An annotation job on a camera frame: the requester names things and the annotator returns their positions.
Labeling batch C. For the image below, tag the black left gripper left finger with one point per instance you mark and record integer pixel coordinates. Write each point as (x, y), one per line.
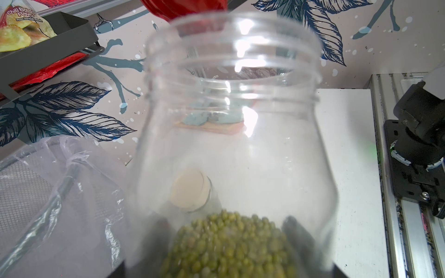
(119, 272)

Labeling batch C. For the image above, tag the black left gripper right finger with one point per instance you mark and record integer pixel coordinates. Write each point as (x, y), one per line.
(338, 273)

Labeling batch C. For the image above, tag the jar with red lid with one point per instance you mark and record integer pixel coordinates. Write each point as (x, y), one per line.
(272, 164)

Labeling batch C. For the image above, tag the red jar lid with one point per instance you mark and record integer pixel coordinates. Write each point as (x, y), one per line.
(169, 10)

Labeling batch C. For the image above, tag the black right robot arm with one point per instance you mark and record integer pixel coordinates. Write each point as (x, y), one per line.
(421, 112)

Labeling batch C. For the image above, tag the metal mesh trash bin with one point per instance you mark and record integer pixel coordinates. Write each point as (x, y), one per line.
(34, 182)

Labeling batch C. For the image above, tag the jar with beige lid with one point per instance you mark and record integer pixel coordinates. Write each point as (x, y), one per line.
(194, 195)

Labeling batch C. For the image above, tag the teal cloth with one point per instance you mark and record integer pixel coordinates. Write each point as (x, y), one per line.
(213, 106)

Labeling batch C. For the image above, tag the Chuba cassava chips bag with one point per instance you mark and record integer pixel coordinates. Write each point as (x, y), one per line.
(22, 27)

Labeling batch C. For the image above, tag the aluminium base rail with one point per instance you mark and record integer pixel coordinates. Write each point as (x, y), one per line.
(413, 198)

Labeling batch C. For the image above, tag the black wall basket shelf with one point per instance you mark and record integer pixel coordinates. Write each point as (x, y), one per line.
(74, 34)

